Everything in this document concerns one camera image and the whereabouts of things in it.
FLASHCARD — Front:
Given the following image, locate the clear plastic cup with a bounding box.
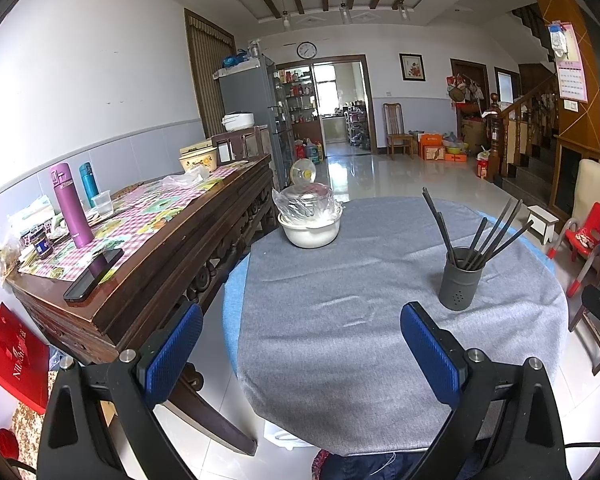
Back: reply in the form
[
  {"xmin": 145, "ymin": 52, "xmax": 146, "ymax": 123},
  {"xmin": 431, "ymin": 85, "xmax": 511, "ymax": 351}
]
[{"xmin": 90, "ymin": 189, "xmax": 114, "ymax": 219}]

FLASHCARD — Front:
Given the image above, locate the pink wall calendar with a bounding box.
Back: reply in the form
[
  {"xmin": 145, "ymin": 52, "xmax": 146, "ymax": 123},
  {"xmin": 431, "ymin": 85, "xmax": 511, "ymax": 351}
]
[{"xmin": 554, "ymin": 22, "xmax": 589, "ymax": 104}]

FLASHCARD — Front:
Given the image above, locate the black smartphone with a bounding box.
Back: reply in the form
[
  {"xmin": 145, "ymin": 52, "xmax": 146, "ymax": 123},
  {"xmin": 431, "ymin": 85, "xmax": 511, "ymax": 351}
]
[{"xmin": 62, "ymin": 248, "xmax": 125, "ymax": 304}]

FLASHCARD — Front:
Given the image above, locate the carved dark wooden sideboard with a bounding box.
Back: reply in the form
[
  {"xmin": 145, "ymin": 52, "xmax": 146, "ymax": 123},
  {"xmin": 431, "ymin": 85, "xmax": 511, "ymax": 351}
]
[{"xmin": 7, "ymin": 154, "xmax": 276, "ymax": 457}]

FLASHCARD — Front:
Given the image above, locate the yellow floral enamel basin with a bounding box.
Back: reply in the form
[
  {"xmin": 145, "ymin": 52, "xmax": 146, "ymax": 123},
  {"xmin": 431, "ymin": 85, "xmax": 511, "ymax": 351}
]
[{"xmin": 178, "ymin": 147, "xmax": 220, "ymax": 174}]

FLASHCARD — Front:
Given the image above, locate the grey tablecloth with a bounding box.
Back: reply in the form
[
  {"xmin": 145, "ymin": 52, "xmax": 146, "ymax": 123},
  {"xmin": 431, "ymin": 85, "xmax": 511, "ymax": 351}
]
[{"xmin": 235, "ymin": 196, "xmax": 569, "ymax": 457}]

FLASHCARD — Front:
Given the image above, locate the grey refrigerator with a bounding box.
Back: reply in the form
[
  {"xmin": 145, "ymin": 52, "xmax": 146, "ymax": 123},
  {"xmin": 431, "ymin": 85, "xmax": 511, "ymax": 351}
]
[{"xmin": 218, "ymin": 56, "xmax": 297, "ymax": 192}]

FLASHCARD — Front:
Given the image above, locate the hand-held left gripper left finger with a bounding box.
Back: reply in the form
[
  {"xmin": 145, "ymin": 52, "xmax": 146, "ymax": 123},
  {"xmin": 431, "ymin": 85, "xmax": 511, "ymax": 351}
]
[{"xmin": 37, "ymin": 302, "xmax": 204, "ymax": 480}]

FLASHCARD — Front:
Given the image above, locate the purple thermos bottle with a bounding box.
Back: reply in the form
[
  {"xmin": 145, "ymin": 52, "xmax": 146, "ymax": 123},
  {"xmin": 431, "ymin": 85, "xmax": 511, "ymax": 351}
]
[{"xmin": 49, "ymin": 162, "xmax": 95, "ymax": 249}]

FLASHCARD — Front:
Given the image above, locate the clear plastic bag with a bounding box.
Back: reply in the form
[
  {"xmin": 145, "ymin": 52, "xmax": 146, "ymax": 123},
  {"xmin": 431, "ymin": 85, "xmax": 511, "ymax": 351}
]
[{"xmin": 272, "ymin": 182, "xmax": 344, "ymax": 227}]

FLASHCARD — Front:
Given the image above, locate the dark wooden chair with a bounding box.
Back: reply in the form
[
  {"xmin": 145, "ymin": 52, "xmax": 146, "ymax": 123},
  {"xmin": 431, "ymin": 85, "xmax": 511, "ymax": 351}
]
[{"xmin": 568, "ymin": 254, "xmax": 600, "ymax": 377}]

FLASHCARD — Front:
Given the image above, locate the checkered floral table cover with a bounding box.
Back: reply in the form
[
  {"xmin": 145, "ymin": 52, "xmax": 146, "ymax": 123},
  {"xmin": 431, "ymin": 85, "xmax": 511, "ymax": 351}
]
[{"xmin": 17, "ymin": 157, "xmax": 269, "ymax": 282}]

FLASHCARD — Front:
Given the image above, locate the beige armchair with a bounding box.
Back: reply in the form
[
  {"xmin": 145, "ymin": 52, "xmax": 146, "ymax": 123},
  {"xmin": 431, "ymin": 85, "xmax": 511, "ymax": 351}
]
[{"xmin": 577, "ymin": 158, "xmax": 600, "ymax": 222}]

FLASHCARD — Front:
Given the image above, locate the white rice cooker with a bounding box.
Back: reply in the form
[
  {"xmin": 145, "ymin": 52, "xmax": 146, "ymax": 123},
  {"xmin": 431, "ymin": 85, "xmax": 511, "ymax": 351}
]
[{"xmin": 222, "ymin": 112, "xmax": 256, "ymax": 134}]

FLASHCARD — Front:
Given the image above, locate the framed wall picture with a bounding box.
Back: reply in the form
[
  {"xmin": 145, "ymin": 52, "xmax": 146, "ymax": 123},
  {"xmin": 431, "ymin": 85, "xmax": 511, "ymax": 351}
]
[{"xmin": 399, "ymin": 53, "xmax": 426, "ymax": 82}]

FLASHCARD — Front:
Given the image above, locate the teal thermos bottle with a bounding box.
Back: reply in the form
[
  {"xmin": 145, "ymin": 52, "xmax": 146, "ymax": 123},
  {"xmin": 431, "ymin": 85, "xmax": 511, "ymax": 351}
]
[{"xmin": 78, "ymin": 162, "xmax": 100, "ymax": 209}]

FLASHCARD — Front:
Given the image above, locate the dark blue clothing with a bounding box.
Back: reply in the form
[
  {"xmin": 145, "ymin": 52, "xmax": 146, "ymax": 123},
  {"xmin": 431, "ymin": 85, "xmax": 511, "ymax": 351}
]
[{"xmin": 319, "ymin": 449, "xmax": 422, "ymax": 480}]

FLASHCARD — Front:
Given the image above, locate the orange cardboard box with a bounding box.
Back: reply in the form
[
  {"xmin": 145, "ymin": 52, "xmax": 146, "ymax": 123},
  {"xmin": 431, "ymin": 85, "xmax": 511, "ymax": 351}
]
[{"xmin": 418, "ymin": 132, "xmax": 447, "ymax": 162}]

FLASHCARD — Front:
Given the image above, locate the bunch of dark chopsticks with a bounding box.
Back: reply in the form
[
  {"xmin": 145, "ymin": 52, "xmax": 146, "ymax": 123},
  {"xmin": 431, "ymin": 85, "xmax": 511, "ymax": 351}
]
[{"xmin": 421, "ymin": 186, "xmax": 535, "ymax": 271}]

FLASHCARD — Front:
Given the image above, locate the glass display cabinet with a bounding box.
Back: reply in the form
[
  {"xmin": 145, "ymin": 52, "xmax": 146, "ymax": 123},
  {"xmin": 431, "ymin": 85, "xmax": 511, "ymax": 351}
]
[{"xmin": 274, "ymin": 64, "xmax": 317, "ymax": 127}]

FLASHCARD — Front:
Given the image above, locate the small white stool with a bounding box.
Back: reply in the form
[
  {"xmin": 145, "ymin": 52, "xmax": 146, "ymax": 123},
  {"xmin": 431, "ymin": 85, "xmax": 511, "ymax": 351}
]
[{"xmin": 524, "ymin": 204, "xmax": 561, "ymax": 246}]

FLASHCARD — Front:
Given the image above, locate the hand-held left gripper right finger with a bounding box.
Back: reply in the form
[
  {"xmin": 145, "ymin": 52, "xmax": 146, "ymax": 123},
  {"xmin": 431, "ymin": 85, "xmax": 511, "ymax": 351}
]
[{"xmin": 400, "ymin": 302, "xmax": 566, "ymax": 480}]

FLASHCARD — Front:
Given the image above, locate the red flat box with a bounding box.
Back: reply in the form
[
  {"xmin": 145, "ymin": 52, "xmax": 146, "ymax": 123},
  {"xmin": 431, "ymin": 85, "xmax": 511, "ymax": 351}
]
[{"xmin": 0, "ymin": 302, "xmax": 51, "ymax": 417}]

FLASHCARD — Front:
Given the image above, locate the light blue under cloth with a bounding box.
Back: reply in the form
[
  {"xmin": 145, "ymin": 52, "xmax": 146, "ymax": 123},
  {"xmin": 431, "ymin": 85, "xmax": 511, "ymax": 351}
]
[{"xmin": 222, "ymin": 252, "xmax": 253, "ymax": 391}]

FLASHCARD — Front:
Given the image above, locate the brown wooden door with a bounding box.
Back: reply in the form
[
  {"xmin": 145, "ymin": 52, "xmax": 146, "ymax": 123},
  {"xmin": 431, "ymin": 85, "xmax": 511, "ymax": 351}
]
[{"xmin": 183, "ymin": 8, "xmax": 236, "ymax": 139}]

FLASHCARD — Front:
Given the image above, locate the small dark jar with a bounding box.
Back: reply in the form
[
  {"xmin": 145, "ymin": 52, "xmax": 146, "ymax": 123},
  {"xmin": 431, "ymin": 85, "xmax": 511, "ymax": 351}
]
[{"xmin": 29, "ymin": 227, "xmax": 54, "ymax": 261}]

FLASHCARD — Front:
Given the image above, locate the small wooden cabinet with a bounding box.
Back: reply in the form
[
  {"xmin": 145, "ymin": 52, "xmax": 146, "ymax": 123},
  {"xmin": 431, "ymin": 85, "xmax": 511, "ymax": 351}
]
[{"xmin": 210, "ymin": 125, "xmax": 274, "ymax": 167}]

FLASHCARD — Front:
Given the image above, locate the white enamel pot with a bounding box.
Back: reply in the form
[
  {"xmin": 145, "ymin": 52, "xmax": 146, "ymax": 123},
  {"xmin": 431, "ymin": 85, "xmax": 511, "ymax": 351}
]
[{"xmin": 278, "ymin": 205, "xmax": 343, "ymax": 250}]

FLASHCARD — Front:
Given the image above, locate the grey perforated utensil holder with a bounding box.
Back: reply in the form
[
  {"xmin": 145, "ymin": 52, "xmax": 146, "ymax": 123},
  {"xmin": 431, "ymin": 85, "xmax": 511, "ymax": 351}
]
[{"xmin": 439, "ymin": 246, "xmax": 486, "ymax": 312}]

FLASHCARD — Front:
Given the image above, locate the wooden staircase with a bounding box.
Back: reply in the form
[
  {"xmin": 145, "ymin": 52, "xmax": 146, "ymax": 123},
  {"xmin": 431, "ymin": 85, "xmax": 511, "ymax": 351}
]
[{"xmin": 489, "ymin": 2, "xmax": 600, "ymax": 213}]

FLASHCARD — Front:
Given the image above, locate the red child chair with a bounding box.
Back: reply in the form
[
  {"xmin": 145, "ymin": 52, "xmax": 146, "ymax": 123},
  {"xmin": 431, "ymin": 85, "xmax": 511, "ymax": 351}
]
[{"xmin": 547, "ymin": 202, "xmax": 600, "ymax": 297}]

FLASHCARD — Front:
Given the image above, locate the small white table fan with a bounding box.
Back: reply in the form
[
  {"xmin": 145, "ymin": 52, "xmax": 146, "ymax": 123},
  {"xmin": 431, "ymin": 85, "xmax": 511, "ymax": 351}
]
[{"xmin": 289, "ymin": 158, "xmax": 317, "ymax": 191}]

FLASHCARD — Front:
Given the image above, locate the wooden dining chair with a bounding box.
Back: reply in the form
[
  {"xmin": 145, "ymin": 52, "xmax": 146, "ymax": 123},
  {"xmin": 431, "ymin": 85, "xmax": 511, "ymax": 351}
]
[{"xmin": 383, "ymin": 103, "xmax": 415, "ymax": 161}]

